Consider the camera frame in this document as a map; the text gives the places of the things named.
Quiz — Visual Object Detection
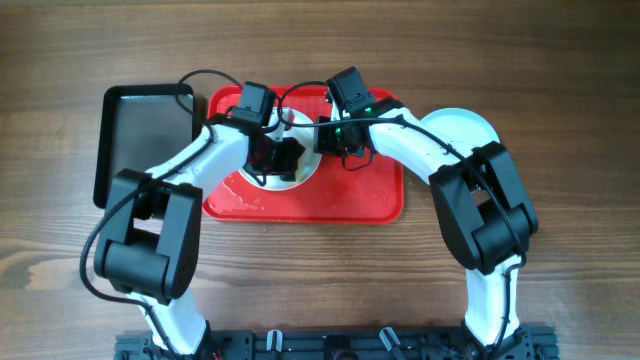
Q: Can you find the white plate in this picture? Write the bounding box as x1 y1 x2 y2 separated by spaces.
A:
239 107 322 191

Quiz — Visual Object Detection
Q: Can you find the light blue plate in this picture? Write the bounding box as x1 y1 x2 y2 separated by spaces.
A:
421 108 501 148

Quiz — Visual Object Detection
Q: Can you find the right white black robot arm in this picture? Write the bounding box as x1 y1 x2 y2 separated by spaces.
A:
315 98 539 359

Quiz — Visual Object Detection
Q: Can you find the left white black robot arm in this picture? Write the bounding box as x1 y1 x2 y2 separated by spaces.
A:
79 109 298 359

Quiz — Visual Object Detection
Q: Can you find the red plastic tray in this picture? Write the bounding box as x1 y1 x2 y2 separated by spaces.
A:
202 85 405 225

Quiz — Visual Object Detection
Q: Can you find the black water tray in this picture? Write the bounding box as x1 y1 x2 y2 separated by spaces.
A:
93 84 198 208

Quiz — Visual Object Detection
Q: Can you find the black mounting rail base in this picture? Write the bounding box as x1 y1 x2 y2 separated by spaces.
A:
113 325 560 360

